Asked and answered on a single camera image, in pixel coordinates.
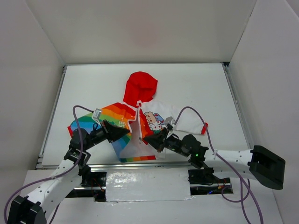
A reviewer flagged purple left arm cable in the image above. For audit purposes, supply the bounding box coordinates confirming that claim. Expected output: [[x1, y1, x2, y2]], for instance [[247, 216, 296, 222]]
[[4, 105, 103, 224]]

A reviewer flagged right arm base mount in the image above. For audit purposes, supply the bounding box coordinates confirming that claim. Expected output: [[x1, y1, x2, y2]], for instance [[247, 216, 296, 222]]
[[188, 168, 233, 196]]

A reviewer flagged aluminium table edge rail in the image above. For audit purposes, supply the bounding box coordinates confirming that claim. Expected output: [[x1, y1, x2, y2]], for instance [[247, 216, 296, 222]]
[[35, 62, 260, 170]]

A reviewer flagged rainbow hooded zip jacket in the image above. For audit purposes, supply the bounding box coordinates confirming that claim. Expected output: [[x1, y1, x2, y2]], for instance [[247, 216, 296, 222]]
[[68, 71, 208, 163]]

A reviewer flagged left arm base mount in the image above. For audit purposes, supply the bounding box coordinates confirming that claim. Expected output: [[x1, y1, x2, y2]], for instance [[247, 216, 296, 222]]
[[66, 172, 107, 202]]

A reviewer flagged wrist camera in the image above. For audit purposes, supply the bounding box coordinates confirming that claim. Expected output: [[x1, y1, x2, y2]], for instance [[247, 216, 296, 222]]
[[164, 117, 175, 125], [92, 108, 102, 120]]

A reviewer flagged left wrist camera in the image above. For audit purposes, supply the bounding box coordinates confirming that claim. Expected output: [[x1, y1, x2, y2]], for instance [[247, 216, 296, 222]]
[[92, 108, 102, 120]]

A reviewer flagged white foil cover panel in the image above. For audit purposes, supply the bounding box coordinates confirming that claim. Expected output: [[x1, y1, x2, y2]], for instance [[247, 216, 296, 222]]
[[106, 168, 191, 202]]

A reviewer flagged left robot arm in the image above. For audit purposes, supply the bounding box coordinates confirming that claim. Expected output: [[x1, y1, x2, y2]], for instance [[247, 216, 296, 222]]
[[4, 120, 130, 224]]

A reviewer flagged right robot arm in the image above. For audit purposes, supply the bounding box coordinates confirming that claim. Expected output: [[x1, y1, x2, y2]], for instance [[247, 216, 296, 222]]
[[144, 128, 285, 190]]

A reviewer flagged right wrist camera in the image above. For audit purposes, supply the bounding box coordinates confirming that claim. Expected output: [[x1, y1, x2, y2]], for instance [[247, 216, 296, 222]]
[[164, 117, 175, 125]]

